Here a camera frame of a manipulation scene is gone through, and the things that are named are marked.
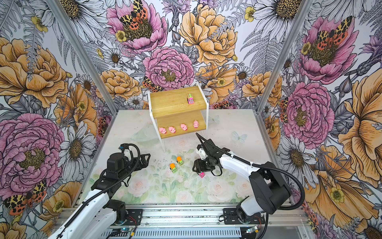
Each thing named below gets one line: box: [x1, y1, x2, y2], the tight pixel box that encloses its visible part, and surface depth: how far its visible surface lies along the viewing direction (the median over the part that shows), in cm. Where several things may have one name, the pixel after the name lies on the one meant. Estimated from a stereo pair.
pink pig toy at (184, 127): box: [180, 123, 188, 131], surface depth 91 cm
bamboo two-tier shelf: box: [147, 82, 210, 152], surface depth 84 cm
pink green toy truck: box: [187, 93, 195, 105], surface depth 80 cm
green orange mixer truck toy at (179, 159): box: [176, 155, 184, 166], surface depth 93 cm
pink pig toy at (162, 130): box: [158, 127, 167, 135], surface depth 88 cm
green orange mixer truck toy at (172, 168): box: [169, 162, 177, 173], surface depth 91 cm
